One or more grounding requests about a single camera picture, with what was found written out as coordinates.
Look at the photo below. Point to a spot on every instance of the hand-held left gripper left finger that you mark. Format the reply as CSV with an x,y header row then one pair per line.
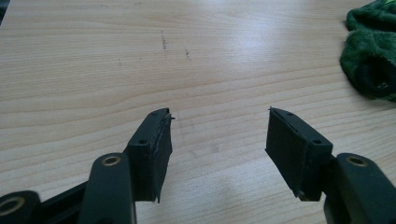
x,y
146,155

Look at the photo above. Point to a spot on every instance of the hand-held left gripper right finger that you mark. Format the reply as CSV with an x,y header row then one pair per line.
x,y
299,155

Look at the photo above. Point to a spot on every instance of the green towel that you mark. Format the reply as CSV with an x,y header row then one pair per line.
x,y
370,49

